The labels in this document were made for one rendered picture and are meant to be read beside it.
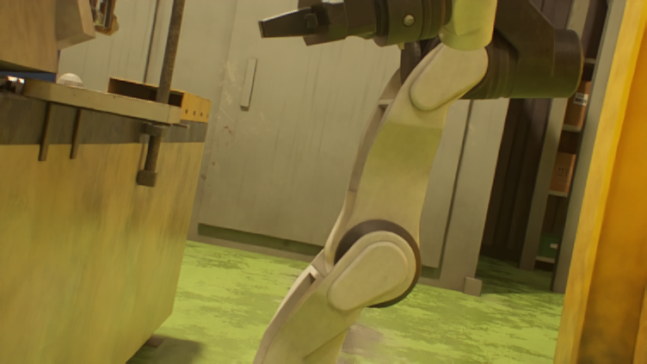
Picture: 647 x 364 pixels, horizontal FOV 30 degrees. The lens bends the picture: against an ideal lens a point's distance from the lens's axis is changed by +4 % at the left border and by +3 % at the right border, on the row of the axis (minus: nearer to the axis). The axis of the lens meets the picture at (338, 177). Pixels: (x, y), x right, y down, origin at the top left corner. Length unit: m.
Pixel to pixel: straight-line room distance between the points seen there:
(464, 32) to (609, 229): 3.82
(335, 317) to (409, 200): 0.23
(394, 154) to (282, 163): 5.48
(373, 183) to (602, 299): 3.40
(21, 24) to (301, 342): 0.64
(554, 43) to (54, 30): 0.78
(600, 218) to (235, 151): 2.99
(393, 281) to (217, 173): 5.56
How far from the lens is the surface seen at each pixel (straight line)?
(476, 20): 1.42
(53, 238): 2.12
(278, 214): 7.37
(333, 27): 1.31
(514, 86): 1.95
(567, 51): 1.97
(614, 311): 5.24
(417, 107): 1.86
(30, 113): 1.81
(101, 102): 1.85
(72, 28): 1.91
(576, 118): 10.71
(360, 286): 1.85
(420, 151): 1.89
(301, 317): 1.88
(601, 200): 5.04
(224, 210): 7.39
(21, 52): 1.71
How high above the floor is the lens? 0.79
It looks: 2 degrees down
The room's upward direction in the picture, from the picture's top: 11 degrees clockwise
